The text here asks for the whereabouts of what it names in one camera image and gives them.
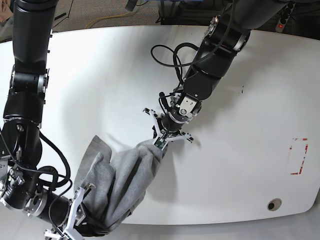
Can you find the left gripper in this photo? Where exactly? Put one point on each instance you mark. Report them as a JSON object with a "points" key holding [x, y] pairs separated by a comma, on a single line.
{"points": [[166, 128]]}

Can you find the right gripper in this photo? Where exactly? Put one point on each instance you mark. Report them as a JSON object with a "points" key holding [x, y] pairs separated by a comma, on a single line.
{"points": [[75, 217]]}

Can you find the grey T-shirt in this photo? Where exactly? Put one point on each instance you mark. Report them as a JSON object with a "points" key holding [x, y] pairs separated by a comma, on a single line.
{"points": [[120, 179]]}

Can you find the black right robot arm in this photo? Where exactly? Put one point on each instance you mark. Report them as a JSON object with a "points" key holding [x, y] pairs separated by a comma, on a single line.
{"points": [[24, 185]]}

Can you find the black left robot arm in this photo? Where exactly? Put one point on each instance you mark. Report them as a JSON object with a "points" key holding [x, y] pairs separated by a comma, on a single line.
{"points": [[200, 68]]}

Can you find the right table grommet hole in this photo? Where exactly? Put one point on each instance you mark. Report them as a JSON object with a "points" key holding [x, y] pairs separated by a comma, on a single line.
{"points": [[274, 204]]}

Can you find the red tape rectangle marking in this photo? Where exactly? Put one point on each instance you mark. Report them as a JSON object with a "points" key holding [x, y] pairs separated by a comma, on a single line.
{"points": [[297, 156]]}

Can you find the white power strip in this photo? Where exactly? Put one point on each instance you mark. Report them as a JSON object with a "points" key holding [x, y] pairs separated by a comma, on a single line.
{"points": [[285, 14]]}

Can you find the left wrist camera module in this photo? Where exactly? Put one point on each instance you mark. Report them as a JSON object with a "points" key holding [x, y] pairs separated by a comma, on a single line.
{"points": [[160, 143]]}

